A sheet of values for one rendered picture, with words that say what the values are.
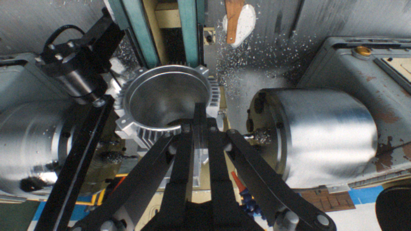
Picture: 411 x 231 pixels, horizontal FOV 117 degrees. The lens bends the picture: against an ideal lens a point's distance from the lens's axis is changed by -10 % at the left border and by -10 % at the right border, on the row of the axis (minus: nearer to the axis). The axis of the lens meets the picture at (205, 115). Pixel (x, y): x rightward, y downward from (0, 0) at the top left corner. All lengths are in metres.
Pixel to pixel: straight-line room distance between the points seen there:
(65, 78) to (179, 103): 0.24
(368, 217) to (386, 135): 6.06
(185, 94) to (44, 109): 0.31
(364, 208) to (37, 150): 6.53
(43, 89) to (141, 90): 0.39
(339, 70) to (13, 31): 0.88
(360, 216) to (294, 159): 6.08
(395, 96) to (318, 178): 0.24
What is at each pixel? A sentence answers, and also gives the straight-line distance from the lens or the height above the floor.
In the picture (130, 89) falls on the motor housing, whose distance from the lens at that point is 0.31.
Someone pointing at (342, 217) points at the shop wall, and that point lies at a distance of 6.12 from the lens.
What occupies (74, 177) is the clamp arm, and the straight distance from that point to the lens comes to 0.28.
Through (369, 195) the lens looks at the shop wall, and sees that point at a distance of 6.65.
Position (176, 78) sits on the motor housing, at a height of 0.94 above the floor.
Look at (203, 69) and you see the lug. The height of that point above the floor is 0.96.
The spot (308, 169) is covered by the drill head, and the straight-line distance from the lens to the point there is 0.33.
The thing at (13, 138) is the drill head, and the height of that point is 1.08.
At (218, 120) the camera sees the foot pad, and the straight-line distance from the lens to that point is 0.26.
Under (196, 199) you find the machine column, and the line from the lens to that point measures 0.56.
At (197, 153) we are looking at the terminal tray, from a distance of 0.28.
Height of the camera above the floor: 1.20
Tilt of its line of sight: 35 degrees down
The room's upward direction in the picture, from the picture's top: 177 degrees clockwise
